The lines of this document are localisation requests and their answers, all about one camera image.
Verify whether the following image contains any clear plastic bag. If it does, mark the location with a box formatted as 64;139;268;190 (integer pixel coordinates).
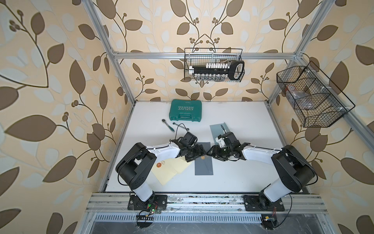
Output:
287;85;314;109

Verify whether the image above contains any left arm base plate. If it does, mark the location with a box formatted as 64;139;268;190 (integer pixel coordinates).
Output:
128;194;168;211

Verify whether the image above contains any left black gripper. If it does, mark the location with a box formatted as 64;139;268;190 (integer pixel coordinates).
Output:
185;144;208;161

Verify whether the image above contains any green tool case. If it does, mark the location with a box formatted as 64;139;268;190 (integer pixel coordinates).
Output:
169;99;202;122

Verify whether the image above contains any silver combination wrench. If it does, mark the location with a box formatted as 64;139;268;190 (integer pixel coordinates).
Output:
172;122;190;131

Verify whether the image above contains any black wire basket back wall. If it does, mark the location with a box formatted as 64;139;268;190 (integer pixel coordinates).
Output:
184;47;245;83

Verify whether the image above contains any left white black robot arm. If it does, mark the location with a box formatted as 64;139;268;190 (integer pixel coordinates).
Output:
116;132;206;203

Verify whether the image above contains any left electronics board with wires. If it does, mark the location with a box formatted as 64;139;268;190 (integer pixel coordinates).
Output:
136;203;158;229

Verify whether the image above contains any light blue envelope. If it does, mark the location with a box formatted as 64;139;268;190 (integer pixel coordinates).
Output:
209;122;230;142

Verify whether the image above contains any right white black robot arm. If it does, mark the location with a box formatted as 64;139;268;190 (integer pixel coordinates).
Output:
207;132;318;207

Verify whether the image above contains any dark grey envelope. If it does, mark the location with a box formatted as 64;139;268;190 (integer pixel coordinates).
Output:
194;155;213;176

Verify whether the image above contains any yellow envelope red seal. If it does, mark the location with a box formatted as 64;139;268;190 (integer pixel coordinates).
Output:
151;159;177;185

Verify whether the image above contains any electronics board with wires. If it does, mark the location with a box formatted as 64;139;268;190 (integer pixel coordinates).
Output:
261;210;278;230
136;203;158;229

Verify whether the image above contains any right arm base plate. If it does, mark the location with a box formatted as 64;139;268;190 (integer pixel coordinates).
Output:
243;191;285;212

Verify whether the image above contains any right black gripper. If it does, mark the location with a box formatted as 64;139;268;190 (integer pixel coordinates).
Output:
207;144;232;161

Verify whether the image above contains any black wire basket wall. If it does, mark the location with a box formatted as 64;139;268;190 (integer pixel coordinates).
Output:
184;47;245;83
276;61;355;128

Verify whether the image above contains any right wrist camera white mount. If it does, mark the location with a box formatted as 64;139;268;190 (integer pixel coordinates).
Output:
215;135;226;148

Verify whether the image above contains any black wire basket right wall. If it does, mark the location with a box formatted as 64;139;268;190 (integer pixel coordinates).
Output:
276;61;355;128

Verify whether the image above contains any right electronics board with wires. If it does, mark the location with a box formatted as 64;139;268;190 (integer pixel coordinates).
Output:
261;210;278;230

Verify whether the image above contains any aluminium rail front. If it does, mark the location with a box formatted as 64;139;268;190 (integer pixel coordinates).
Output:
86;193;328;215

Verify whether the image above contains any black socket set holder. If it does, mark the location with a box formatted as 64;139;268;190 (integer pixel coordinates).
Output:
187;60;245;82

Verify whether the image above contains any ratchet wrench green handle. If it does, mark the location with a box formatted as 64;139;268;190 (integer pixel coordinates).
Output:
162;119;175;132

